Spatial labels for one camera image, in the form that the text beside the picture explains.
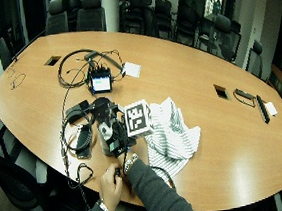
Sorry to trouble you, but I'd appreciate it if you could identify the black flat power bank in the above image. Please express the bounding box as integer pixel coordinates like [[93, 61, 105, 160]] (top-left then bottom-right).
[[72, 123, 96, 160]]

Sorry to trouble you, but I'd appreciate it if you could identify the black cable with plug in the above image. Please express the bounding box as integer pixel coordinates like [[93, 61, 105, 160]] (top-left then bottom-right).
[[232, 86, 258, 111]]

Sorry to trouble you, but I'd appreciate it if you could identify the black cable bundle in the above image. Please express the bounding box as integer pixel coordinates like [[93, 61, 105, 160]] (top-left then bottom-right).
[[54, 44, 129, 91]]

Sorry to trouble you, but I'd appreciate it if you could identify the white round pillar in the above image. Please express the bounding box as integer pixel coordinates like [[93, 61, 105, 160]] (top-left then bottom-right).
[[100, 0, 125, 35]]

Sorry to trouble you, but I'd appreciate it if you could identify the white square card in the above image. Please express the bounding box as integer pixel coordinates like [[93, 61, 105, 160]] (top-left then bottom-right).
[[122, 60, 143, 80]]

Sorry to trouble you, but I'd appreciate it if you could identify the silver wristwatch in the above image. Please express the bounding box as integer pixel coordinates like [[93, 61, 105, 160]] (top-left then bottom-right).
[[97, 198, 113, 211]]

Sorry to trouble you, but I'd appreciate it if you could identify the long black cable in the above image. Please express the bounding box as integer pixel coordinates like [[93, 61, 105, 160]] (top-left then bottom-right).
[[52, 66, 107, 211]]

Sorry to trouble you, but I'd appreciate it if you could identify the white striped cloth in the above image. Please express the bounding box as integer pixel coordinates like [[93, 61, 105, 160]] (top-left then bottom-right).
[[142, 94, 206, 182]]

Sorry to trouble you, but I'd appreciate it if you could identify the black device with lit screen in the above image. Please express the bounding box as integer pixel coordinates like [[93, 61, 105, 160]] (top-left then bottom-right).
[[85, 63, 116, 97]]

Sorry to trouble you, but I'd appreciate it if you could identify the silver bracelet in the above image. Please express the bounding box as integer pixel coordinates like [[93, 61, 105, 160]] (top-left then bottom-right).
[[121, 152, 141, 176]]

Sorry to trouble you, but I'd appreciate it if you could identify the small black clicker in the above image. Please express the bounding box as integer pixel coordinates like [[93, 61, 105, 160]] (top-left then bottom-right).
[[112, 167, 123, 180]]

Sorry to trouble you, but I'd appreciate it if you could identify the small white adapter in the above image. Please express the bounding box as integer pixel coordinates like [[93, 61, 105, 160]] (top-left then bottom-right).
[[264, 100, 279, 118]]

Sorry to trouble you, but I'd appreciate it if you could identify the small black box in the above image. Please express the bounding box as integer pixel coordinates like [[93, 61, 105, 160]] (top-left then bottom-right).
[[63, 99, 94, 121]]

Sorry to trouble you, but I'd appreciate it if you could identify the white cube with black markers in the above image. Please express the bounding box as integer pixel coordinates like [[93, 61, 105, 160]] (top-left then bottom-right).
[[117, 97, 156, 139]]

